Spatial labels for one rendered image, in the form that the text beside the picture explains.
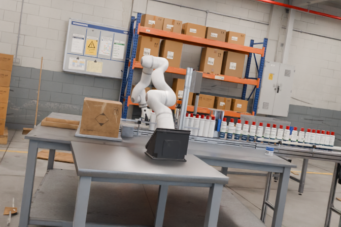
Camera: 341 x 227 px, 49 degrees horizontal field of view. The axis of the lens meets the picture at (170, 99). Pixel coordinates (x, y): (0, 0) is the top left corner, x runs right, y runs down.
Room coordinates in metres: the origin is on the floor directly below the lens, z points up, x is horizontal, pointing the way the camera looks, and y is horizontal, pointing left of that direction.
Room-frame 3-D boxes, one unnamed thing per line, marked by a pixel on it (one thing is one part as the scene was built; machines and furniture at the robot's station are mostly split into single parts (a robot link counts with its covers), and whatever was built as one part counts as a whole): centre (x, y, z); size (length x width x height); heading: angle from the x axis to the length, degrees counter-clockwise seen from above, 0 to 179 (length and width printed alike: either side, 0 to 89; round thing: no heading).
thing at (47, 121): (3.26, 0.92, 0.85); 0.30 x 0.26 x 0.04; 101
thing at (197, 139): (3.45, -0.06, 0.85); 1.65 x 0.11 x 0.05; 101
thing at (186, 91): (3.32, -0.13, 1.16); 0.04 x 0.04 x 0.67; 11
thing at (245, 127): (3.59, -0.76, 0.98); 0.05 x 0.05 x 0.20
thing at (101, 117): (3.03, 0.54, 0.99); 0.30 x 0.24 x 0.27; 102
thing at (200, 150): (3.53, 0.08, 0.82); 2.10 x 1.50 x 0.02; 101
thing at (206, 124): (3.52, -0.37, 0.98); 0.05 x 0.05 x 0.20
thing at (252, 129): (3.60, -0.83, 0.98); 0.05 x 0.05 x 0.20
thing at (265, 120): (5.34, -1.38, 0.91); 0.60 x 0.40 x 0.22; 112
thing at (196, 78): (3.39, -0.18, 1.38); 0.17 x 0.10 x 0.19; 156
